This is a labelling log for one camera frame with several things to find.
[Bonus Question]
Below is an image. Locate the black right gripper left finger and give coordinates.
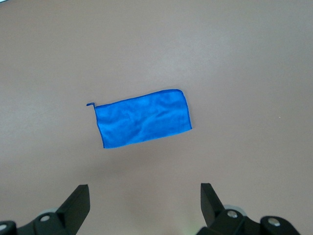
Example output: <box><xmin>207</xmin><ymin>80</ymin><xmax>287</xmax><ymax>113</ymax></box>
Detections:
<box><xmin>0</xmin><ymin>184</ymin><xmax>91</xmax><ymax>235</ymax></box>

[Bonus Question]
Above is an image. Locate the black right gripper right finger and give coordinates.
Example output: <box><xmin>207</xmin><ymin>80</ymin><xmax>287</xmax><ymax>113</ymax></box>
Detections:
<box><xmin>198</xmin><ymin>183</ymin><xmax>301</xmax><ymax>235</ymax></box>

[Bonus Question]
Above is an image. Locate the blue microfibre towel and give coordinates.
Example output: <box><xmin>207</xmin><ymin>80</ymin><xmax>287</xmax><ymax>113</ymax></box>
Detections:
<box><xmin>86</xmin><ymin>89</ymin><xmax>193</xmax><ymax>149</ymax></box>

